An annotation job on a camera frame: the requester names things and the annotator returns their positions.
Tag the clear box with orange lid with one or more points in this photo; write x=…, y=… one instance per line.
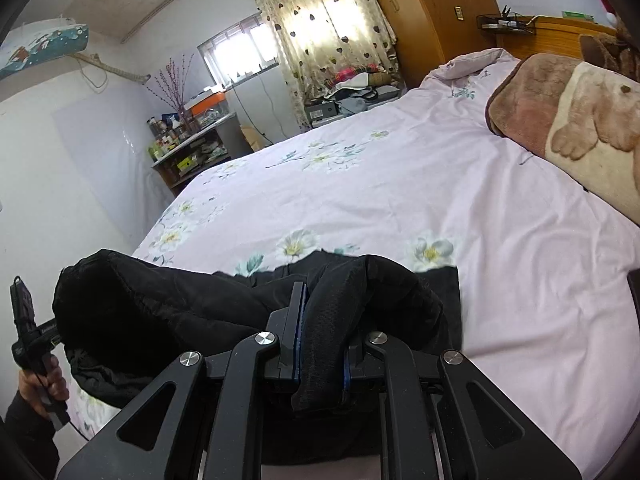
x=207, y=102

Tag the group of bottles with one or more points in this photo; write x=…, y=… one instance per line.
x=165, y=137

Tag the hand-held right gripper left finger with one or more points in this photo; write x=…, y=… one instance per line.
x=299, y=325

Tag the green packet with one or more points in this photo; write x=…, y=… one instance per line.
x=577, y=16

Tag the heart print curtain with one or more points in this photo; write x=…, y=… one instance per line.
x=320, y=35

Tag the wooden headboard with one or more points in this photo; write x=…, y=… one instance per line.
x=550, y=37

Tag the wooden wardrobe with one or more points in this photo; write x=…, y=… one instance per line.
x=425, y=10

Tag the person's left forearm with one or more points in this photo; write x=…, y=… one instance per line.
x=25, y=440

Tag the black quilted hooded jacket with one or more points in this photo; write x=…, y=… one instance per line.
x=150, y=310

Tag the brown plush bear toy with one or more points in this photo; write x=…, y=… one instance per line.
x=602, y=49

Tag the person's left hand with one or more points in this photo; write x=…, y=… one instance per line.
x=35, y=390

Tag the wrapped wall pipe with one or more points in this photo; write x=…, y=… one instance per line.
x=115, y=69

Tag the bare branch decoration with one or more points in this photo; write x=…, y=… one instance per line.
x=172, y=87

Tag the brown bear print blanket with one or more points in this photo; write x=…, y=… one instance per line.
x=550, y=110

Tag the air conditioner with printed cover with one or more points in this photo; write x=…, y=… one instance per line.
x=45, y=45

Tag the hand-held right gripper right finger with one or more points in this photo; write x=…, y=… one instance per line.
x=357, y=365

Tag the black electronic box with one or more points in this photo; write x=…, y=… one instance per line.
x=322, y=112

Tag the wooden shelf unit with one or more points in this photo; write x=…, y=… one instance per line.
x=200, y=160

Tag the cardboard box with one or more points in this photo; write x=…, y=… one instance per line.
x=255, y=137

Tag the window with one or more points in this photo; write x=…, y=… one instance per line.
x=235, y=55

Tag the bed with floral pink sheet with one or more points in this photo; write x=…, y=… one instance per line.
x=400, y=200

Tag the pile of clothes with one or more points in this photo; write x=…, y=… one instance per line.
x=360, y=82

